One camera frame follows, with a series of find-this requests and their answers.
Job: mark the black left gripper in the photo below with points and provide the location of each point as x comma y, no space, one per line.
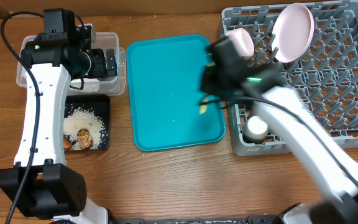
99,69

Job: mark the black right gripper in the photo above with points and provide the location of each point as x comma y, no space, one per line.
206,84

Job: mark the pink bowl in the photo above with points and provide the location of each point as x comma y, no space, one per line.
242,42

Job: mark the yellow plastic spoon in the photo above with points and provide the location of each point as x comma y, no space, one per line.
203,105

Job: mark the white rice pile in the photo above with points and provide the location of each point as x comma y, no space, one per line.
80,118

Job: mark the pale green cup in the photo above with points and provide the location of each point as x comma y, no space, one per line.
255,129

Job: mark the brown food scrap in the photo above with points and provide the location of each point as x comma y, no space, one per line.
84,139

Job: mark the pink plate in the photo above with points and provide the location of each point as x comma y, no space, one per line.
293,31

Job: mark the orange carrot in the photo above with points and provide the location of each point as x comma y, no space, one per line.
66,144

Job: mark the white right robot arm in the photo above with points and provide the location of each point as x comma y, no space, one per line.
334,172

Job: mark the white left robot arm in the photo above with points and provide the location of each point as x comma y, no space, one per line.
40,184

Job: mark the clear plastic bin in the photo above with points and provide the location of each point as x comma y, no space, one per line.
112,86

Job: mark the black tray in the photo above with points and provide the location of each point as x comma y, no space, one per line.
99,104

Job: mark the teal serving tray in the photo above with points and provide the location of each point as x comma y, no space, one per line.
164,77

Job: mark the grey dish rack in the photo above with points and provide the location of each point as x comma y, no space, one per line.
326,76

